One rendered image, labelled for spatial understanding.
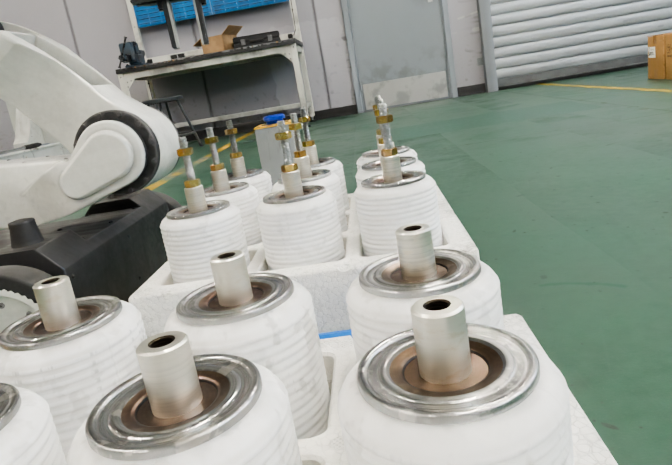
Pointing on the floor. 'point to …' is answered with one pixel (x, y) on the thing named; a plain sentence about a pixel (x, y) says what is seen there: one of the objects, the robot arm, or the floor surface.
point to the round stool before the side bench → (170, 113)
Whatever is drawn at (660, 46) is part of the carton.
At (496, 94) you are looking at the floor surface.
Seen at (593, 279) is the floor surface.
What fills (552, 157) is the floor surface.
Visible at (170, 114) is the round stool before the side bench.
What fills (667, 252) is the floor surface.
